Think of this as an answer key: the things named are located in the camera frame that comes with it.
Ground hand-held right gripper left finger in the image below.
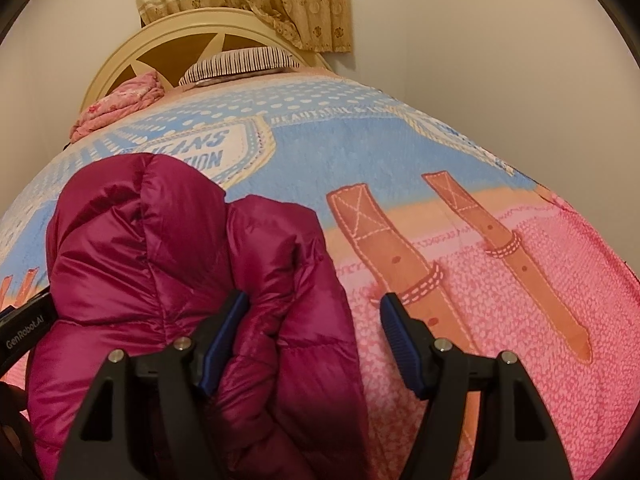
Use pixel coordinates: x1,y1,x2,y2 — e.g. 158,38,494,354
54,290,251,480

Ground folded pink floral quilt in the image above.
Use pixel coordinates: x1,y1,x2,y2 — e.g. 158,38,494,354
70,71,166,143

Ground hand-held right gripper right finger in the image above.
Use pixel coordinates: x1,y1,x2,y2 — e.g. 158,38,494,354
379,292,573,480

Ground bed with blue-pink bedspread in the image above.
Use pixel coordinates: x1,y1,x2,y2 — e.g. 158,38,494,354
0,67,640,480

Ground cream wooden bed headboard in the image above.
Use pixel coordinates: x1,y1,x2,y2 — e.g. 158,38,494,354
80,7,333,116

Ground striped pillow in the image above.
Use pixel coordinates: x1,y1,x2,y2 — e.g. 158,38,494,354
178,46,303,88

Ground beige patterned curtain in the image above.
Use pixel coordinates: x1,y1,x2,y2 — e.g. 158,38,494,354
131,0,353,53

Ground magenta down jacket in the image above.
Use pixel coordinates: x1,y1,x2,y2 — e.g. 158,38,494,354
27,152,373,480

